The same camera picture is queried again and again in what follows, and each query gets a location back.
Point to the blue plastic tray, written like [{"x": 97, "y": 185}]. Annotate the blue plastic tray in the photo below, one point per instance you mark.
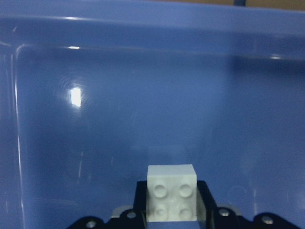
[{"x": 94, "y": 91}]

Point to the white block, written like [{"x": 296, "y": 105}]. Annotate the white block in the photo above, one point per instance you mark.
[{"x": 171, "y": 193}]

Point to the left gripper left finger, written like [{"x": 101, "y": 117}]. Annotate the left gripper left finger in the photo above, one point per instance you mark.
[{"x": 139, "y": 205}]

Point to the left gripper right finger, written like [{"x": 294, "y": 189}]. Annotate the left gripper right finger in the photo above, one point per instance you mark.
[{"x": 205, "y": 204}]

